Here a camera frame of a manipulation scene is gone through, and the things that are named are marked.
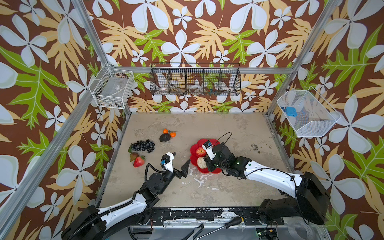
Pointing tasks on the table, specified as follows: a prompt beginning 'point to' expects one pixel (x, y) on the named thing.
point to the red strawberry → (138, 162)
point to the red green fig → (133, 156)
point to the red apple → (200, 152)
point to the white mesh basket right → (310, 114)
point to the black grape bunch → (148, 145)
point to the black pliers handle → (196, 231)
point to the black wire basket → (192, 79)
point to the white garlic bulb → (201, 163)
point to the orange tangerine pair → (172, 133)
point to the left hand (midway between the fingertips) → (181, 155)
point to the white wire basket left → (112, 87)
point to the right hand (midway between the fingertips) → (203, 158)
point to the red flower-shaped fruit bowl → (194, 157)
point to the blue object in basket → (291, 111)
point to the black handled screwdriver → (236, 221)
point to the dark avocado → (164, 137)
